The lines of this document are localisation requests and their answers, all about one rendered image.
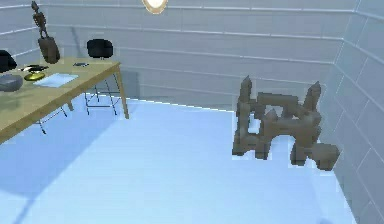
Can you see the black rounded object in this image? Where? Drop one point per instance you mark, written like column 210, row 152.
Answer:
column 6, row 61

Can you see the pale blue paper sheet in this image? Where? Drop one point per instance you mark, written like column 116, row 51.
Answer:
column 56, row 80

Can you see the black chair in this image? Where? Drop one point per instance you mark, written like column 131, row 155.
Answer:
column 99, row 48

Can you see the gold dish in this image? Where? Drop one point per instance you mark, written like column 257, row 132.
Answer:
column 34, row 76

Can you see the black flat dish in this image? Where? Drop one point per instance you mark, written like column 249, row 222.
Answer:
column 36, row 68

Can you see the small black flat object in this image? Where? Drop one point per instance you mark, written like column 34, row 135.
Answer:
column 81, row 64

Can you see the light wooden table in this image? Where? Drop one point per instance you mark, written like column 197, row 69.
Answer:
column 40, row 96

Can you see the grey rounded object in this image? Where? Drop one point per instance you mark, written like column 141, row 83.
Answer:
column 9, row 82

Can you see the brown figure statue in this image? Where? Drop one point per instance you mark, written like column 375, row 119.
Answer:
column 48, row 48

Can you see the brown castle-shaped object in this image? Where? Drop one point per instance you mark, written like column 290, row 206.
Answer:
column 286, row 123

